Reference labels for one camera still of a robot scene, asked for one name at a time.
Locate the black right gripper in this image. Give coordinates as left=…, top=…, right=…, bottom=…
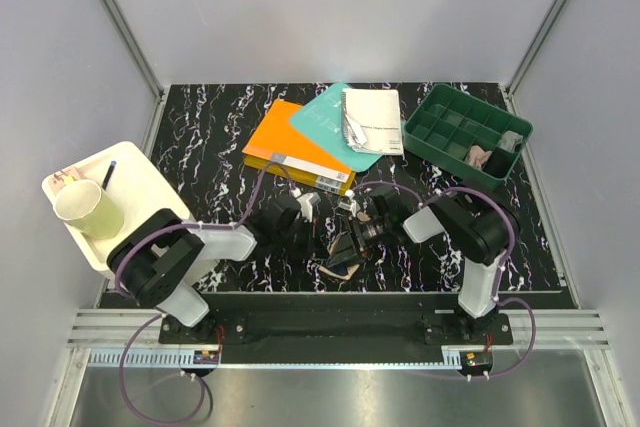
left=327, top=214, right=391, bottom=271

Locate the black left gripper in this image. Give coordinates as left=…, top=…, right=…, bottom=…
left=274, top=217, right=329, bottom=260

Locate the beige underwear navy trim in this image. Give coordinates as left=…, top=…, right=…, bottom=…
left=319, top=213, right=371, bottom=281

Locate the grey underwear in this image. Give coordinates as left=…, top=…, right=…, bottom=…
left=497, top=130, right=524, bottom=153

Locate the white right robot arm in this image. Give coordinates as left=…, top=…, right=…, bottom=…
left=320, top=181, right=520, bottom=344

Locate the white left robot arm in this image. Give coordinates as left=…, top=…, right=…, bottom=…
left=107, top=192, right=320, bottom=343

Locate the pink rolled underwear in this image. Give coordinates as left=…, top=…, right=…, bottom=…
left=465, top=145, right=493, bottom=171

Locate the yellow binder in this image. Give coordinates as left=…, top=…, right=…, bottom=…
left=244, top=155, right=355, bottom=195

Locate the orange folder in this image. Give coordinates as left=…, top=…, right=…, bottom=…
left=242, top=100, right=353, bottom=185

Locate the white Canon safety booklet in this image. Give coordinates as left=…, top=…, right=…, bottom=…
left=341, top=88, right=404, bottom=156

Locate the teal plastic board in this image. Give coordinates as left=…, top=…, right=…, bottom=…
left=290, top=83, right=390, bottom=172

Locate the green compartment tray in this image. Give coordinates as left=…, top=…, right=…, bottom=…
left=403, top=84, right=533, bottom=191

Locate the blue black pen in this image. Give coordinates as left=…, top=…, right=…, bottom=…
left=101, top=160, right=117, bottom=191

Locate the cream plastic bin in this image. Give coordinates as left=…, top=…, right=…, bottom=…
left=41, top=141, right=193, bottom=280

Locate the green paper cup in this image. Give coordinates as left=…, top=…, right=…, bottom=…
left=53, top=179, right=124, bottom=240

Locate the pink sticky note pad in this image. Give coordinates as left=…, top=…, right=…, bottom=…
left=48, top=166, right=83, bottom=196

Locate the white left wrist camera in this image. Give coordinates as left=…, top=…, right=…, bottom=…
left=291, top=188, right=320, bottom=222

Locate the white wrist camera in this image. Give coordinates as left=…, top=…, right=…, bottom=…
left=338, top=190, right=361, bottom=217
left=291, top=188, right=320, bottom=222

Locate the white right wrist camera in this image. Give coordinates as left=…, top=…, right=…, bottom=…
left=338, top=190, right=361, bottom=217

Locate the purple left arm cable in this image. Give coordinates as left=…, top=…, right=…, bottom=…
left=114, top=162, right=301, bottom=421

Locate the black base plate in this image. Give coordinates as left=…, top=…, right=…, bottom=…
left=159, top=293, right=513, bottom=368

